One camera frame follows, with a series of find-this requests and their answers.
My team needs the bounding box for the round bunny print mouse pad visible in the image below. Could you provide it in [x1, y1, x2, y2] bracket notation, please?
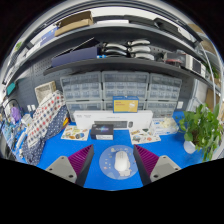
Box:
[98, 144, 139, 181]

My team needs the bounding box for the green plant in white pot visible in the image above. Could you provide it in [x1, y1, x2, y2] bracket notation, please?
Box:
[178, 103, 223, 163]

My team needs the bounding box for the white plastic basket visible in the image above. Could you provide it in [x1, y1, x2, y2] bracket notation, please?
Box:
[34, 80, 58, 105]

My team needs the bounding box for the white blue glove box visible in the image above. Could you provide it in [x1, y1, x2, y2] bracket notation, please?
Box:
[151, 117, 180, 136]

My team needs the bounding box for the navy white dotted cloth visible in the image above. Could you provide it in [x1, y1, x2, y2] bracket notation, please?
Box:
[21, 104, 70, 167]

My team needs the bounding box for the tall clear drawer cabinet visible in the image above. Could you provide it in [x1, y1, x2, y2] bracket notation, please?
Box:
[148, 73, 183, 103]
[59, 71, 103, 103]
[101, 70, 150, 102]

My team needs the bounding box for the small cartoon sticker sheet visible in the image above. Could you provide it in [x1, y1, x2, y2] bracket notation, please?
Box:
[60, 124, 90, 142]

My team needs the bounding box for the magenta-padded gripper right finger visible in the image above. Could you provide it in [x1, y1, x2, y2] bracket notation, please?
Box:
[133, 143, 183, 187]

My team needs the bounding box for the large cartoon sticker sheet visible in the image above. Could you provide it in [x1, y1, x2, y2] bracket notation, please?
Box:
[129, 128, 162, 145]

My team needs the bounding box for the yellow and blue box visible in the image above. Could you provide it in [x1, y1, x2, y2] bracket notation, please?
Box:
[112, 95, 140, 114]

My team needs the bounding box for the long white keyboard box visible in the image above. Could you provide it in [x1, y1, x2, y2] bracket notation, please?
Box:
[73, 109, 154, 131]

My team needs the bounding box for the grey computer mouse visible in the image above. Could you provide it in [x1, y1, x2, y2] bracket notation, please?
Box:
[113, 150, 129, 173]

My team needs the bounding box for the red white checked cloth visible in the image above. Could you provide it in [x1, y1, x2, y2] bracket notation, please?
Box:
[26, 89, 67, 148]

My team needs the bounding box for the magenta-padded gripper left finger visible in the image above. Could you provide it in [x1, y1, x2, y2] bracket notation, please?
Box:
[45, 143, 96, 188]

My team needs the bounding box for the small black box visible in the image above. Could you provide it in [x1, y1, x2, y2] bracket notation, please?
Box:
[89, 123, 115, 141]

